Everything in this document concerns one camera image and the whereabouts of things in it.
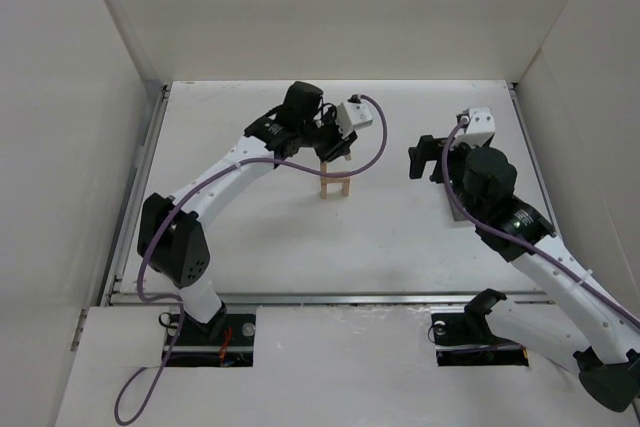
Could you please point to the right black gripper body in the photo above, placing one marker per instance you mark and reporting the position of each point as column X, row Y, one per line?
column 426, row 158

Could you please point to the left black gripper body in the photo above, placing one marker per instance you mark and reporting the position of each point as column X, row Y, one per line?
column 333, row 148

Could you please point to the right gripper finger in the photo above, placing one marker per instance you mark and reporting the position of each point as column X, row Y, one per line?
column 437, row 176
column 428, row 149

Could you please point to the smoky transparent plastic box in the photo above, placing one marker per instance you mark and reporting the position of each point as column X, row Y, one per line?
column 458, row 211

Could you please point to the plain wood block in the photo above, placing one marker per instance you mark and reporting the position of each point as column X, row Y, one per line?
column 332, row 178

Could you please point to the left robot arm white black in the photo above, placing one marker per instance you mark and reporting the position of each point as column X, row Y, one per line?
column 172, row 228

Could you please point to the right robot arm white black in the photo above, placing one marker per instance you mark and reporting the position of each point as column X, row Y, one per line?
column 600, row 344

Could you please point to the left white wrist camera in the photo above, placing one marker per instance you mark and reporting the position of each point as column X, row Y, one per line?
column 353, row 115

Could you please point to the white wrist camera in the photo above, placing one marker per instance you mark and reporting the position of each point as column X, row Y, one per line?
column 353, row 115
column 479, row 128

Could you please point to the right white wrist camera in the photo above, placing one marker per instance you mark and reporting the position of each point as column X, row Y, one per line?
column 479, row 128

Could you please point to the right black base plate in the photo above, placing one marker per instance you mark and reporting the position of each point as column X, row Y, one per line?
column 458, row 343

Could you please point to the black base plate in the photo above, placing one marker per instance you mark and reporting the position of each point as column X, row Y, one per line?
column 458, row 343
column 232, row 347

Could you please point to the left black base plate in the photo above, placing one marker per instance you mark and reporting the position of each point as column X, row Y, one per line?
column 232, row 347

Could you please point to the aluminium table frame rail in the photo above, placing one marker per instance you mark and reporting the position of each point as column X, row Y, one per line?
column 392, row 240

